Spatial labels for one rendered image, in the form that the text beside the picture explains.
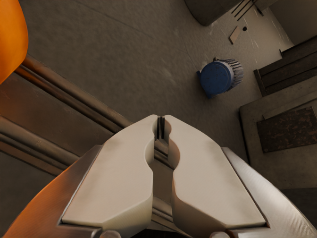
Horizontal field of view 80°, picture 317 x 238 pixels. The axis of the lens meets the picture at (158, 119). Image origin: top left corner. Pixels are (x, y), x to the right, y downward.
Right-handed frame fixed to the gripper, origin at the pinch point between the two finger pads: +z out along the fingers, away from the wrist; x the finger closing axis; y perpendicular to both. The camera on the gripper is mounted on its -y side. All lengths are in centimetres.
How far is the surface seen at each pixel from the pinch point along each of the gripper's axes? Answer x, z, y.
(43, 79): -11.8, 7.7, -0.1
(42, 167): -11.8, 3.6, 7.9
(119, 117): -4.3, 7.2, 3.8
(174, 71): 15, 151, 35
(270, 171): 113, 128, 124
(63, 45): -48, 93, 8
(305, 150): 134, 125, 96
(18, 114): -14.7, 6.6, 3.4
